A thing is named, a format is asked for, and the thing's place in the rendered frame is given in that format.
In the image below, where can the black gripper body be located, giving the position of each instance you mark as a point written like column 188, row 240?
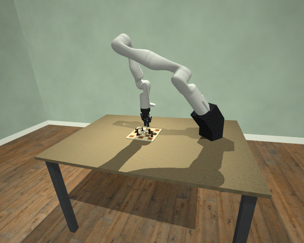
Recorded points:
column 145, row 112

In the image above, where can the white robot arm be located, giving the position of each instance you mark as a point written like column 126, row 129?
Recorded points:
column 123, row 46

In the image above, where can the cream and brown chessboard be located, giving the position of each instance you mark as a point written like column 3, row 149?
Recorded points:
column 146, row 137

